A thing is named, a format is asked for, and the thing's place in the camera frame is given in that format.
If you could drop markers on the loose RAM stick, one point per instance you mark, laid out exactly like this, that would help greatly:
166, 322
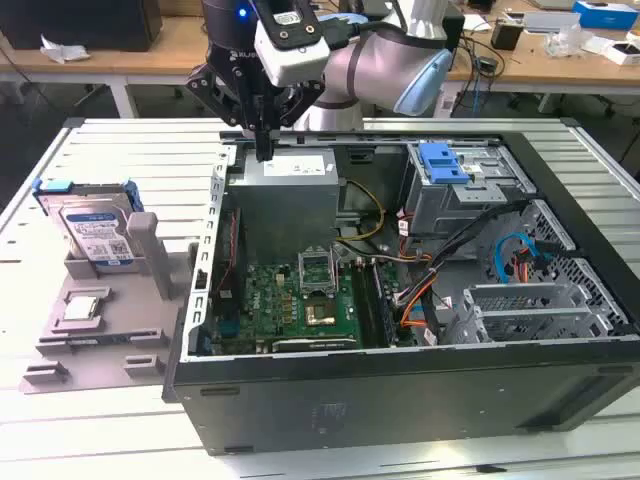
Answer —
85, 341

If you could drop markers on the grey power supply unit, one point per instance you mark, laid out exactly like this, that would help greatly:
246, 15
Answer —
285, 210

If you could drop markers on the CPU socket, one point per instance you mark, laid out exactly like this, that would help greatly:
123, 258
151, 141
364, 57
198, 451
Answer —
320, 312

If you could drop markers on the silver CPU chip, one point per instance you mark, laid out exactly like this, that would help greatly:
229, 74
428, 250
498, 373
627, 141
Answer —
84, 307

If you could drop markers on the grey parts rack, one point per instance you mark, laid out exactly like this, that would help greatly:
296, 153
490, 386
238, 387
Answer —
125, 320

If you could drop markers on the metal drive cage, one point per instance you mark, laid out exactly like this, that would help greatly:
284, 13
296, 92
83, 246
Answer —
440, 210

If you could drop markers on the empty blue disk carrier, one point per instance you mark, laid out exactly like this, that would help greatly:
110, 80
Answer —
442, 165

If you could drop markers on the blue cardboard box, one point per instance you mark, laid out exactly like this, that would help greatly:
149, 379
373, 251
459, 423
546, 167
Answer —
607, 14

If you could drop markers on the black open PC case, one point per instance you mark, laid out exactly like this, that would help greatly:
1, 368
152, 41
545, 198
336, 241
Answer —
350, 400

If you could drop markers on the crumpled white paper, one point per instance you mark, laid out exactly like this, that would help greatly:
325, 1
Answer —
62, 50

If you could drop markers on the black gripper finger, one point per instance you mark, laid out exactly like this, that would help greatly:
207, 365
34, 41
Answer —
212, 87
302, 102

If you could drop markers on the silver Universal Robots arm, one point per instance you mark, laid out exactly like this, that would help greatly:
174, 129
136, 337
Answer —
380, 55

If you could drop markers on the grey metal disk bay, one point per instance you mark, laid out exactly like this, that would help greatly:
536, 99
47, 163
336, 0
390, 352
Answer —
520, 297

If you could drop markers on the black graphics card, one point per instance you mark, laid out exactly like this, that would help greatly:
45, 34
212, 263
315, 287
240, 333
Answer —
315, 344

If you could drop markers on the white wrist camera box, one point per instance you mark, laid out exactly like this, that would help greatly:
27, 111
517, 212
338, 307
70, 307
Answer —
295, 55

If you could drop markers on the white phone box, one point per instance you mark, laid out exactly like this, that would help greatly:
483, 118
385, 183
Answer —
615, 52

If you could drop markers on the flat grey box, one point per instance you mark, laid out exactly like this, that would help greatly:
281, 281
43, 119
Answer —
550, 21

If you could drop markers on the wooden desk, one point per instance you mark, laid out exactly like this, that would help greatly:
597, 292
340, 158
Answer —
150, 62
550, 70

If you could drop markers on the small black box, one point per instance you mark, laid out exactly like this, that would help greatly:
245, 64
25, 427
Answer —
506, 36

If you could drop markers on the green motherboard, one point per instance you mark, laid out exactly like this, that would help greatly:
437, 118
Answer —
270, 295

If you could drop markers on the installed RAM stick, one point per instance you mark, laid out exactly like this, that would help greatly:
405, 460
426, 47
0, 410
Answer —
384, 305

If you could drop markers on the hard disk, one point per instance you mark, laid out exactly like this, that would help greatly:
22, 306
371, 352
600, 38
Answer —
90, 230

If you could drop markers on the large black box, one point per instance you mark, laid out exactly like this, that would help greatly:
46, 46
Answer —
80, 25

